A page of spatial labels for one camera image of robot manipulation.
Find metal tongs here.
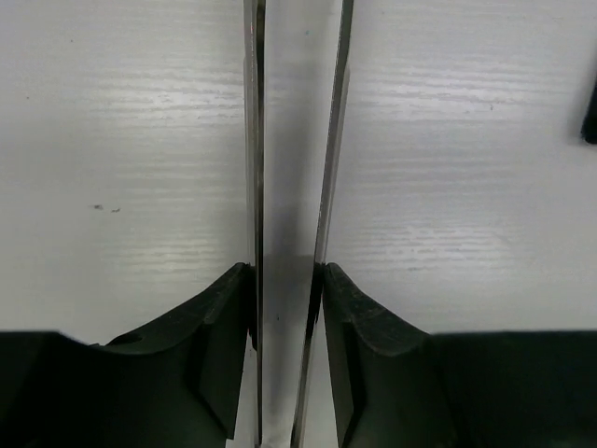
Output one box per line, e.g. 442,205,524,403
243,1,354,447

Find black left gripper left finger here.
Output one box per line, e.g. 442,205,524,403
1,263,255,447

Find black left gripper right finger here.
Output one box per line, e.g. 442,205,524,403
323,263,596,447

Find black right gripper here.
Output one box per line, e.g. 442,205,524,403
580,82,597,145

